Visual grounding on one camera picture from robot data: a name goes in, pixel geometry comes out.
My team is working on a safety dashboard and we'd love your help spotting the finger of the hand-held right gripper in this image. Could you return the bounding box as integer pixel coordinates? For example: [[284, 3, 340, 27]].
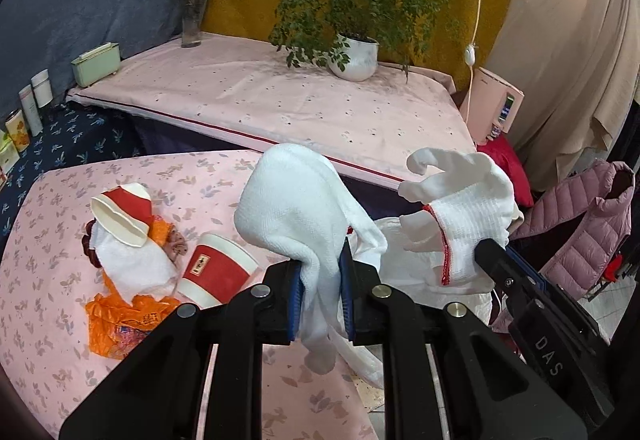
[[505, 247, 608, 346], [474, 237, 617, 427]]

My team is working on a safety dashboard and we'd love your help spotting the glass vase with flowers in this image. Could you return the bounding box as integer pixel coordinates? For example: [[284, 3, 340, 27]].
[[166, 0, 222, 49]]

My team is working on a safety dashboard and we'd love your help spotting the plain white knit glove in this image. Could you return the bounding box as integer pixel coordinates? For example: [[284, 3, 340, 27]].
[[233, 143, 388, 376]]

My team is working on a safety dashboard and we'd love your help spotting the pink rabbit print sheet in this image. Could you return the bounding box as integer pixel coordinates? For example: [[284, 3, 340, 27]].
[[0, 149, 383, 440]]

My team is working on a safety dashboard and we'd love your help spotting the pink appliance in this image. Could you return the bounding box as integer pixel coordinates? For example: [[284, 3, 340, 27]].
[[459, 66, 526, 147]]

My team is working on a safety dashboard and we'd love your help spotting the beige dotted scrunchie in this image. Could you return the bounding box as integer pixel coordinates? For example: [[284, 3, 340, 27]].
[[164, 229, 189, 262]]

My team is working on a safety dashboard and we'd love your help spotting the white plastic bag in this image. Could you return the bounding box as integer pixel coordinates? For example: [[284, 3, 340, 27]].
[[345, 215, 501, 391]]

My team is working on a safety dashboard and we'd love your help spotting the potted plant white pot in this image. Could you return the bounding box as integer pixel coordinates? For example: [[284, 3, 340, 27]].
[[235, 0, 453, 84]]

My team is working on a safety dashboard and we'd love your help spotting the pink down jacket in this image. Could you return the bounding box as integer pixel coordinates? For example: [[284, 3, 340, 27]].
[[509, 160, 637, 302]]

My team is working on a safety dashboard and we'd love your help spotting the orange plastic bag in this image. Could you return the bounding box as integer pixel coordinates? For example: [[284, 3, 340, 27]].
[[85, 217, 182, 362]]

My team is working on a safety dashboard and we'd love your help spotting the navy floral sheet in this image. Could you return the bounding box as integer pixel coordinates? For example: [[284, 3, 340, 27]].
[[0, 101, 147, 241]]

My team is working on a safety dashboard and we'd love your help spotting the white cloth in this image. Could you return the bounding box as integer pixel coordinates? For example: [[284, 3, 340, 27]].
[[94, 224, 179, 302]]

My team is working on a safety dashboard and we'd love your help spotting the white knit glove red trim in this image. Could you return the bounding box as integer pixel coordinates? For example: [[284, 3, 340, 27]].
[[398, 147, 516, 296]]

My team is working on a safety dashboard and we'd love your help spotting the pale green box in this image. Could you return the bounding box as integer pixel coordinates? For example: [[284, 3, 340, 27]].
[[70, 41, 122, 88]]

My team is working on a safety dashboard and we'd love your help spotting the light green carton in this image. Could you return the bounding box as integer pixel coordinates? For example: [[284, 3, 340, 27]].
[[0, 130, 19, 174]]

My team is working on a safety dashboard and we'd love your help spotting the dark navy cloth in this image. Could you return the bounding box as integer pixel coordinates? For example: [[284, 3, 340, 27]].
[[131, 114, 406, 221]]

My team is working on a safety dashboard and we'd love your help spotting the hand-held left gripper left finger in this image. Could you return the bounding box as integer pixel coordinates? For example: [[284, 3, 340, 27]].
[[59, 260, 306, 440]]

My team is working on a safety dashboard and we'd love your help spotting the beige curtain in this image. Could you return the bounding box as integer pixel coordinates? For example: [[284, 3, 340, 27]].
[[486, 0, 640, 193]]

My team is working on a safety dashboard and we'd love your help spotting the dark red hair tie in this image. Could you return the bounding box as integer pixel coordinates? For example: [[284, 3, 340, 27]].
[[81, 219, 102, 267]]

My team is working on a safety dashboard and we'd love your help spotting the crushed red white paper cup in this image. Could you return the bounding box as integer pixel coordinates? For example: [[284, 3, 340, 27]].
[[90, 185, 157, 249]]

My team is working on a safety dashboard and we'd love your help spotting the white jar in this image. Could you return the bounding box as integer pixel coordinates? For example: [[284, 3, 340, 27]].
[[31, 68, 54, 109]]

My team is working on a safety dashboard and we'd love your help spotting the red cloth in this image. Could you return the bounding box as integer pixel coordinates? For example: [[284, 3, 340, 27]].
[[476, 137, 535, 207]]

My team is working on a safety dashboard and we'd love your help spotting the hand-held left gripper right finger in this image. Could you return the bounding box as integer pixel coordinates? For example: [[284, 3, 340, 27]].
[[339, 240, 588, 440]]

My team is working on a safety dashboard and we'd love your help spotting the pink quilt red stripe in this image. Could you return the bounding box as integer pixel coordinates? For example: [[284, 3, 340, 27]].
[[66, 31, 479, 184]]

